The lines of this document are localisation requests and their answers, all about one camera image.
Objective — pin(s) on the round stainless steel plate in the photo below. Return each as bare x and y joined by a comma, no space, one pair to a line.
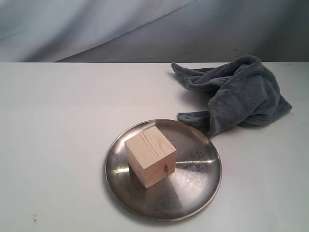
182,194

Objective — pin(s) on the grey terry towel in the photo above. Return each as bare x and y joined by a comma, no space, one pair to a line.
242,93

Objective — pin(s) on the grey fabric backdrop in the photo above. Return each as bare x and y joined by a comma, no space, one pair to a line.
153,30

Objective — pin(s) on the wooden cube block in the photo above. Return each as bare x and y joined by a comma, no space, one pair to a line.
151,156

